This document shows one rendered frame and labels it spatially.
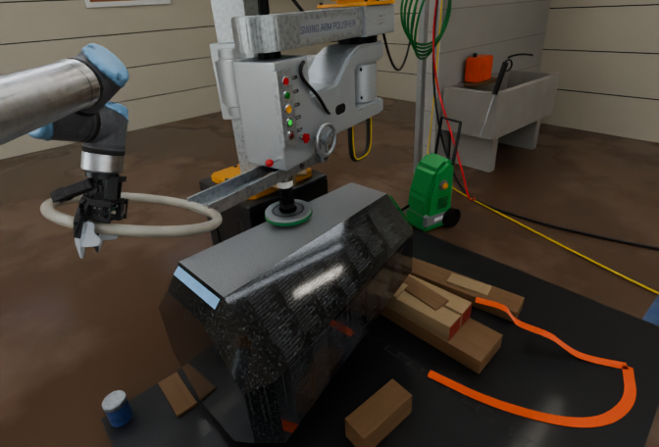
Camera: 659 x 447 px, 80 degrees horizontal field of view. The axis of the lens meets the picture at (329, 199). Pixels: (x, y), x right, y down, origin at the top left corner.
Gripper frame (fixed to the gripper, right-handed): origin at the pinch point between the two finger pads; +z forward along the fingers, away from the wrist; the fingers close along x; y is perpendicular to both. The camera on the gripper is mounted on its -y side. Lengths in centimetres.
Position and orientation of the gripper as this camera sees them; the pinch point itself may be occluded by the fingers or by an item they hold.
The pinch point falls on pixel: (87, 249)
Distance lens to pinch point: 115.5
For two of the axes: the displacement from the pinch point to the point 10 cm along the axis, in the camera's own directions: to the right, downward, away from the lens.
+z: -1.6, 9.8, 1.3
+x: 0.6, -1.3, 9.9
